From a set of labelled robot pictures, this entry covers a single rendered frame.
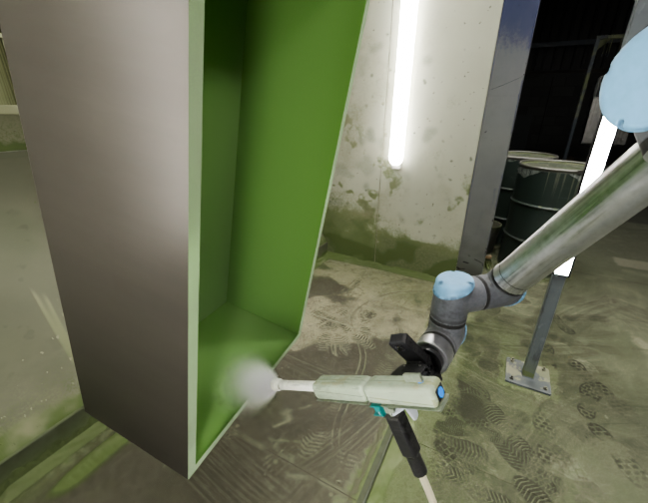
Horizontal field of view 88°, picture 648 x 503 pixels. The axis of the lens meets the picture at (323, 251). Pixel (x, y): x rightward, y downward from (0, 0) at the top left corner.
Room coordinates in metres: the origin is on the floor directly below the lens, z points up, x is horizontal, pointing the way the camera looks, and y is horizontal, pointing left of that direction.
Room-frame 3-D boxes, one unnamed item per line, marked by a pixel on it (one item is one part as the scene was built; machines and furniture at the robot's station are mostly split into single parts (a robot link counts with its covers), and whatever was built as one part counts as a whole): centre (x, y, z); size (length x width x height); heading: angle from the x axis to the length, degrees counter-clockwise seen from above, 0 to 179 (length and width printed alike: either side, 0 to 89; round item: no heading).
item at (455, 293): (0.74, -0.33, 0.84); 0.12 x 0.09 x 0.12; 106
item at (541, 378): (1.35, -1.06, 0.01); 0.20 x 0.20 x 0.01; 61
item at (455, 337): (0.73, -0.32, 0.73); 0.12 x 0.09 x 0.10; 143
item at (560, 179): (2.67, -1.85, 0.44); 0.59 x 0.58 x 0.89; 166
